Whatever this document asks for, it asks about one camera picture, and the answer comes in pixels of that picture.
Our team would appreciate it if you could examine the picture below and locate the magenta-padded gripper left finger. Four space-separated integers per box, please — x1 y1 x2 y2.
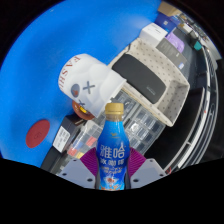
57 147 100 190

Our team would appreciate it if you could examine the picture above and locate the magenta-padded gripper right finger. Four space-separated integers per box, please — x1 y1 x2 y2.
127 147 168 190

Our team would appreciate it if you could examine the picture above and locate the blue drink bottle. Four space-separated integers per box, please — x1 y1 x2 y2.
95 102 132 192

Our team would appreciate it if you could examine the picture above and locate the clear box with coloured parts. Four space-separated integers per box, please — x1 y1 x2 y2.
58 119 105 174

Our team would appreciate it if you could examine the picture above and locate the black box with white label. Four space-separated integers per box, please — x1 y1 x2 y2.
51 114 82 155

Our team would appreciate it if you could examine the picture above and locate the flat round red coaster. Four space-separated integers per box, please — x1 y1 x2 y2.
25 118 52 150

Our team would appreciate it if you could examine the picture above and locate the orange-brown tape roll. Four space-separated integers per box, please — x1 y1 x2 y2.
71 100 96 121

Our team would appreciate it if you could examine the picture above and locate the beige dotted storage tray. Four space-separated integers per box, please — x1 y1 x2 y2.
107 37 191 128

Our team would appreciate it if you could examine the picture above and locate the black rectangular case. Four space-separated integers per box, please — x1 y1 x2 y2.
111 53 167 105

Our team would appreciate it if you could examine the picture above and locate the dark grey flat box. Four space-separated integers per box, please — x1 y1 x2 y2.
155 37 189 71

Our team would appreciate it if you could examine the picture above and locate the purple box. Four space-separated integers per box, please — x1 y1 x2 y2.
165 30 186 54

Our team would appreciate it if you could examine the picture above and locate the teal small object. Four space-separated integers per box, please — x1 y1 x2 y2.
192 39 204 52

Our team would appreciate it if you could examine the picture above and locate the white cardboard box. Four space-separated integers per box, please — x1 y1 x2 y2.
138 22 169 48

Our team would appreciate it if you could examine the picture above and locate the dark blue box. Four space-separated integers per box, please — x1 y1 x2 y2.
154 11 178 34

